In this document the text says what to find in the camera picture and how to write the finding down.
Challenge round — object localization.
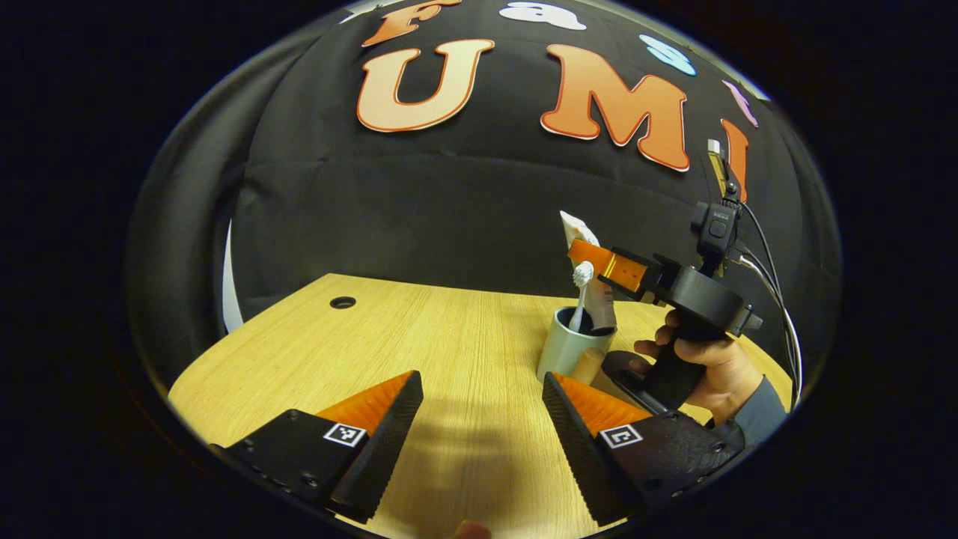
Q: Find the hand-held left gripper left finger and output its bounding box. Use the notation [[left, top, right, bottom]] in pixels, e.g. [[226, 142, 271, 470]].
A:
[[210, 370, 424, 524]]

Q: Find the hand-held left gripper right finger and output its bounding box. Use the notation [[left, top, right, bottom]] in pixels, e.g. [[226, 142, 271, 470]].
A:
[[542, 371, 746, 527]]

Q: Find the white toothbrush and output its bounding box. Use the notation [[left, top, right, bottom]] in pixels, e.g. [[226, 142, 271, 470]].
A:
[[567, 261, 597, 335]]

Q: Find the white toothpaste tube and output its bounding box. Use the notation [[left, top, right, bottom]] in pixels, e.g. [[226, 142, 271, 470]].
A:
[[559, 210, 619, 335]]

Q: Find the light blue cup wooden handle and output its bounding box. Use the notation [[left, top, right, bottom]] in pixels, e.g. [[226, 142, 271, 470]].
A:
[[536, 305, 619, 386]]

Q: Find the wooden desktop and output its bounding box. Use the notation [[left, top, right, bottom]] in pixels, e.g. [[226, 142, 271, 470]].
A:
[[168, 273, 794, 539]]

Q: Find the black backdrop cloth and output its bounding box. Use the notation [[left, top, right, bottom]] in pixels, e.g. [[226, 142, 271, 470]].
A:
[[127, 0, 843, 390]]

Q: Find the right hand-held gripper cable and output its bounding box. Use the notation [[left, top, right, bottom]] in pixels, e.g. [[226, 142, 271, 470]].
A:
[[730, 201, 804, 411]]

